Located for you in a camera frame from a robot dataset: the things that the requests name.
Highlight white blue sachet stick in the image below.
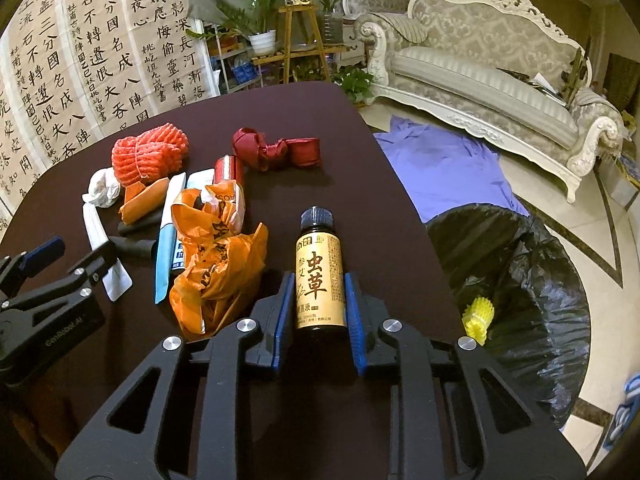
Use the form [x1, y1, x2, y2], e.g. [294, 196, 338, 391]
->
[154, 168, 215, 304]

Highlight orange plastic bag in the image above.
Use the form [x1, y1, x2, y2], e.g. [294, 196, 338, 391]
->
[169, 180, 269, 340]

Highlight orange foam fruit net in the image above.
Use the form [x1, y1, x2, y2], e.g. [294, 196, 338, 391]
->
[111, 122, 190, 186]

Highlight red label small bottle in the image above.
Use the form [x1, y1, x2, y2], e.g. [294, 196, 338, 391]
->
[214, 155, 244, 186]

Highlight brown bottle yellow label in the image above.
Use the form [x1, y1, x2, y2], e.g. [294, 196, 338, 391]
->
[295, 206, 346, 330]

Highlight dark red ribbon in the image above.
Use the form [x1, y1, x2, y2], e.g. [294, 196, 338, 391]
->
[232, 128, 321, 172]

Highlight black trash bag bin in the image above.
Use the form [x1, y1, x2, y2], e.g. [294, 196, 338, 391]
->
[425, 204, 591, 427]

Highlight white paper strip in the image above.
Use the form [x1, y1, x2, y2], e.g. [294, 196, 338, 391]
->
[82, 204, 132, 302]

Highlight crumpled white tissue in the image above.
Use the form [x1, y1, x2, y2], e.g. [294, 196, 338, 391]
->
[82, 167, 122, 208]

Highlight yellow foam net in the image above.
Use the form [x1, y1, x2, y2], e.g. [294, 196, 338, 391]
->
[462, 297, 495, 346]

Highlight orange peel piece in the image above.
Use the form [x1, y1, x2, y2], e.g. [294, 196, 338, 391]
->
[119, 178, 169, 226]

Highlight calligraphy paper scrolls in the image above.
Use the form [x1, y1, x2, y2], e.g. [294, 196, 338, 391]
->
[1, 0, 219, 229]

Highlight purple cloth on floor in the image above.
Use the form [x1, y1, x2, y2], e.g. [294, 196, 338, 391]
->
[373, 116, 528, 223]

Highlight metal shelf rack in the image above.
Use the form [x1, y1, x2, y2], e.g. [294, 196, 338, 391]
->
[204, 24, 262, 94]

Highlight white potted green plant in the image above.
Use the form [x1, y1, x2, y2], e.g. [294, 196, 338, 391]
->
[216, 0, 280, 56]

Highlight wooden plant stand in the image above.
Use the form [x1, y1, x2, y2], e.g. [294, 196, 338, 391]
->
[250, 3, 350, 85]

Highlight small floor plant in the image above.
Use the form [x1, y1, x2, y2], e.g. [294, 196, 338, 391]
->
[332, 65, 373, 104]

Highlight ornate white sofa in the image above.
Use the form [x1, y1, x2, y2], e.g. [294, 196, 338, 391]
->
[354, 0, 628, 202]

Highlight ornate armchair behind sofa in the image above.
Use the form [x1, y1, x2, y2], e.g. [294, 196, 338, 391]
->
[342, 0, 408, 20]

